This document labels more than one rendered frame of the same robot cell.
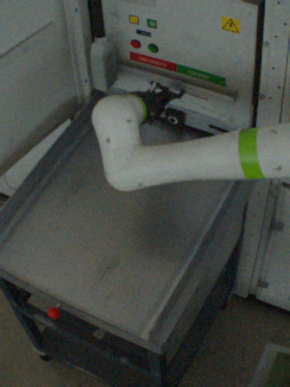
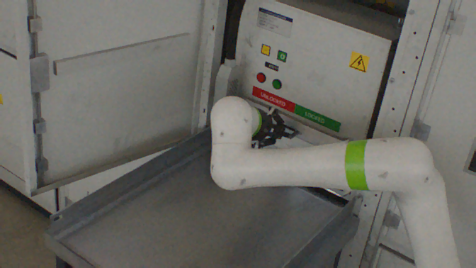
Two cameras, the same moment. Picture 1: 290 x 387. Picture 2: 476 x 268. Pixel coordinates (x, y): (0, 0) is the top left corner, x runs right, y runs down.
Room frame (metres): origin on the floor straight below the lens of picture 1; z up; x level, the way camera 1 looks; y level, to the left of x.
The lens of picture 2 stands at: (-0.33, 0.03, 1.95)
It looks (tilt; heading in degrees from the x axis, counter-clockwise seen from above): 30 degrees down; 0
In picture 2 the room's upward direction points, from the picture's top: 8 degrees clockwise
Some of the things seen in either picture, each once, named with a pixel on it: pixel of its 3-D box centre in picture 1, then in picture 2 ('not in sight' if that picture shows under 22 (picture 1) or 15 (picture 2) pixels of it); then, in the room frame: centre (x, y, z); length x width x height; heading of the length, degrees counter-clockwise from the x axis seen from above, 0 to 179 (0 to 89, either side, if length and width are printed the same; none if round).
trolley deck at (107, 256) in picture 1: (120, 213); (210, 232); (1.01, 0.08, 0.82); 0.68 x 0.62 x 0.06; 148
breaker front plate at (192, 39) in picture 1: (175, 52); (297, 90); (1.34, -0.12, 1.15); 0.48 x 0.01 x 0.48; 59
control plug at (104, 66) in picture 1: (104, 62); (227, 89); (1.39, 0.09, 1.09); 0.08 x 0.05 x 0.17; 149
